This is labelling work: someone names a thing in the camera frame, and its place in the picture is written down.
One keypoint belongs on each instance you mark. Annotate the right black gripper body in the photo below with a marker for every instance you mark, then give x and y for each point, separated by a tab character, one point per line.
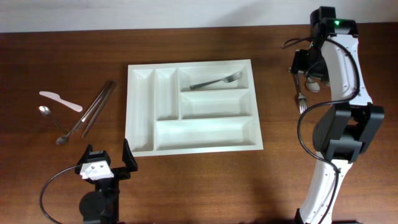
298	66

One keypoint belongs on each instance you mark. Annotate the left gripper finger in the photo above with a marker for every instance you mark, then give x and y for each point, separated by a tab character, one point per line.
85	155
128	158

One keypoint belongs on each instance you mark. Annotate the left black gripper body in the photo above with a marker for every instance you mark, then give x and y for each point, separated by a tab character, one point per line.
121	172

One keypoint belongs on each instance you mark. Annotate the steel spoon pointing down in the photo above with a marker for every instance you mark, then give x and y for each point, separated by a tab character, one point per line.
312	85

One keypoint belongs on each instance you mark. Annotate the steel fork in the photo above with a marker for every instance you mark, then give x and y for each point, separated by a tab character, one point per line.
230	78
302	101

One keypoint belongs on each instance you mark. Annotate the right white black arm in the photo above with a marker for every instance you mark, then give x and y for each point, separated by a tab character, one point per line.
346	130

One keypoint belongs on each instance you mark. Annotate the left black arm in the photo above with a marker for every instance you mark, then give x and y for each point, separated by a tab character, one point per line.
102	205

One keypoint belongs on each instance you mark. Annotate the steel kitchen tongs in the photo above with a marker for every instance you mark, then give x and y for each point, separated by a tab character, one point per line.
99	109

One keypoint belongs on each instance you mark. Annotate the small steel teaspoon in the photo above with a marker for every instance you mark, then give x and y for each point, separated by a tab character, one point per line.
45	111

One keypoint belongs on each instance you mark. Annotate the white plastic knife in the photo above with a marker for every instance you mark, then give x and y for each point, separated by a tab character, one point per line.
57	98

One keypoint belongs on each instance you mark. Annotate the white plastic cutlery tray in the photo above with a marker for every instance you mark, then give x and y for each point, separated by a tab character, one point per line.
165	117

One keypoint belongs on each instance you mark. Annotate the long-handled steel spoon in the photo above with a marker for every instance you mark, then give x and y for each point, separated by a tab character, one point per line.
65	138

